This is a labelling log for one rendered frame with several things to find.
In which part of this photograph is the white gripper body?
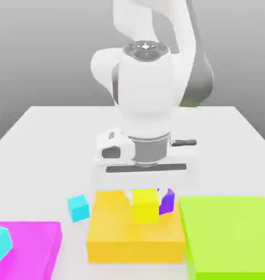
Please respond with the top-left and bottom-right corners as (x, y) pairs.
(94, 152), (199, 192)

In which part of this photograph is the small yellow cube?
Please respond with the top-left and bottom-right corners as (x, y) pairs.
(131, 189), (159, 223)

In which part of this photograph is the small purple cube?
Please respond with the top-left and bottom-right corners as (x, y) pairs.
(157, 188), (176, 216)

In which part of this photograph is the small cyan cube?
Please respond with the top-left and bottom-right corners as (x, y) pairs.
(0, 224), (13, 267)
(66, 194), (90, 223)

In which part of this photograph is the large orange box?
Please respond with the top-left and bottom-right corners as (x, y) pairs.
(86, 190), (186, 264)

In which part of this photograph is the large green box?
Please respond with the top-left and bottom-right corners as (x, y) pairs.
(178, 196), (265, 280)

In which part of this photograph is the large magenta box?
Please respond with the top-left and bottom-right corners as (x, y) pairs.
(0, 221), (63, 280)

